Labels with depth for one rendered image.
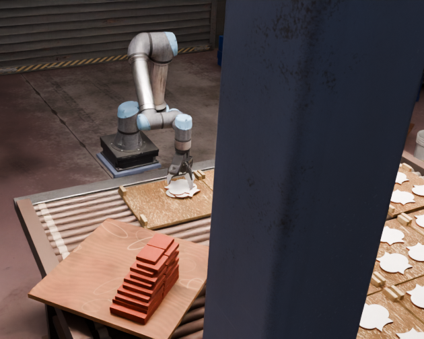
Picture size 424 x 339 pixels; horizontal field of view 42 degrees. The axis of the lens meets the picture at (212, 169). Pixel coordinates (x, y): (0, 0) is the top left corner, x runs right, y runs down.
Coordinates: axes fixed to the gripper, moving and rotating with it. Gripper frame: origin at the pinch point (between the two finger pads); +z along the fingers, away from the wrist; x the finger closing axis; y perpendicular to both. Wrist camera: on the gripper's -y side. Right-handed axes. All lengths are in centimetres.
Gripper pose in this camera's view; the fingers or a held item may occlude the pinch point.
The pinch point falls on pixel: (179, 186)
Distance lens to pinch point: 262.3
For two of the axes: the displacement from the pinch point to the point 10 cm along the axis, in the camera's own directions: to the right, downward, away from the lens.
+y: 3.2, -4.4, 8.4
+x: -9.5, -2.0, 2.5
